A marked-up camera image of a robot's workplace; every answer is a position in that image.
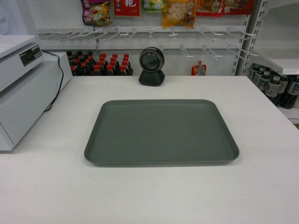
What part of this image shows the white peg hook rail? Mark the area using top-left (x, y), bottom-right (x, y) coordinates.
top-left (37, 25), bottom-right (256, 61)

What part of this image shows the white cash register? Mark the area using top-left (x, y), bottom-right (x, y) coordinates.
top-left (0, 35), bottom-right (72, 152)

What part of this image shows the red cap soy sauce bottle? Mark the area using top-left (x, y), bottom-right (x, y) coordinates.
top-left (119, 65), bottom-right (128, 76)
top-left (93, 65), bottom-right (101, 76)
top-left (106, 65), bottom-right (114, 76)

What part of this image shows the yellow snack bag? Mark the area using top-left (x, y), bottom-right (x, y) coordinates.
top-left (162, 0), bottom-right (198, 28)

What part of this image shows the purple snack bag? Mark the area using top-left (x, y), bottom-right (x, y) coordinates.
top-left (80, 0), bottom-right (112, 27)

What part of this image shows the dark tea bottle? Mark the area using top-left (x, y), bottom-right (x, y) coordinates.
top-left (280, 76), bottom-right (299, 109)
top-left (265, 75), bottom-right (288, 106)
top-left (257, 70), bottom-right (271, 93)

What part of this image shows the grey rectangular serving tray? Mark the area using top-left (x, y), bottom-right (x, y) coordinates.
top-left (84, 99), bottom-right (240, 167)

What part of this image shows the black power cable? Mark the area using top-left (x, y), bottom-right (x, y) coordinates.
top-left (42, 49), bottom-right (64, 112)

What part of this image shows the red snack bag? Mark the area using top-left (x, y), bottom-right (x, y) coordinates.
top-left (196, 0), bottom-right (255, 17)
top-left (114, 0), bottom-right (140, 17)

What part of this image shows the green snack bag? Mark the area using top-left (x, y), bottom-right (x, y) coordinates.
top-left (142, 0), bottom-right (167, 12)

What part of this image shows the black round barcode scanner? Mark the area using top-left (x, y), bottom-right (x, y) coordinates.
top-left (139, 47), bottom-right (165, 86)

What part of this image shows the small red hanging packet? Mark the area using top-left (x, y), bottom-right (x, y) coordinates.
top-left (191, 61), bottom-right (206, 76)

